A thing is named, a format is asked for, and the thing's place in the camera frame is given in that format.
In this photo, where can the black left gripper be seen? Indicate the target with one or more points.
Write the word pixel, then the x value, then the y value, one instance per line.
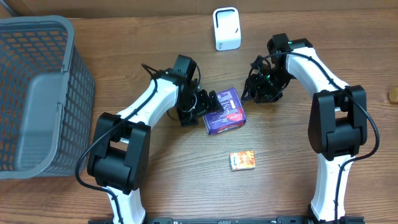
pixel 206 105

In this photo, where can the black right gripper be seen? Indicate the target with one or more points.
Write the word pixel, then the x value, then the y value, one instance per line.
pixel 254 85

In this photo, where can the red Carefree pad pack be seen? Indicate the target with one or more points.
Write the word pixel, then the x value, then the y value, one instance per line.
pixel 232 116

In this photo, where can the Kleenex tissue pack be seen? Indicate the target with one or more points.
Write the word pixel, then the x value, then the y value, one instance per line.
pixel 243 160

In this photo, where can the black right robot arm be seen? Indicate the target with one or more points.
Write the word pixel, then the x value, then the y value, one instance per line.
pixel 337 126

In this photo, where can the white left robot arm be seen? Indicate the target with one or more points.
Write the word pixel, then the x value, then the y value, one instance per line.
pixel 119 155

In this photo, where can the white barcode scanner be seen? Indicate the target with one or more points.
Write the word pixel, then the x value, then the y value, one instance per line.
pixel 227 28

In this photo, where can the gold tube cap at edge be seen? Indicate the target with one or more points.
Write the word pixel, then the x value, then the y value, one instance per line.
pixel 393 95

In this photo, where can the grey plastic basket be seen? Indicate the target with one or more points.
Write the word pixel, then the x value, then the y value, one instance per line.
pixel 47 98

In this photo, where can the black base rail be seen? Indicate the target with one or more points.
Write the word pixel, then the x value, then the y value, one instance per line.
pixel 277 220

